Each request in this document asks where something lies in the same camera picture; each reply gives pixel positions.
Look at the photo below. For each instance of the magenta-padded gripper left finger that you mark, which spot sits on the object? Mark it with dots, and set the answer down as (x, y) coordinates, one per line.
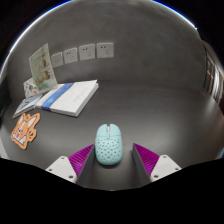
(61, 166)

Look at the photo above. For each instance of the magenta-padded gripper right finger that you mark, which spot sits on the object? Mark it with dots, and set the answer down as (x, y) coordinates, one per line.
(164, 166)

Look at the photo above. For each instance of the mint green perforated computer mouse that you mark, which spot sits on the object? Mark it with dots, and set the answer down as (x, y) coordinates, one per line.
(108, 145)

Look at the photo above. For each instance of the orange corgi-shaped mouse pad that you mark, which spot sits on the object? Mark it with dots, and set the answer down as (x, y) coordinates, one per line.
(25, 130)

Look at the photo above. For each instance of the white book with blue band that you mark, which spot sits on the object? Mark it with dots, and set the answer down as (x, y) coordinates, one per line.
(71, 96)

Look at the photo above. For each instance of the grey striped cover book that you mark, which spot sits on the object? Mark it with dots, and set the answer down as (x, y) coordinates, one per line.
(26, 104)

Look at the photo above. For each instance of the white sticker sheet card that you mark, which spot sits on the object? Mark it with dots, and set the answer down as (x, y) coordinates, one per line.
(29, 87)

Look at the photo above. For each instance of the green food menu stand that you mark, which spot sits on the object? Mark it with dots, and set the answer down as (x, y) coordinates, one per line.
(42, 68)

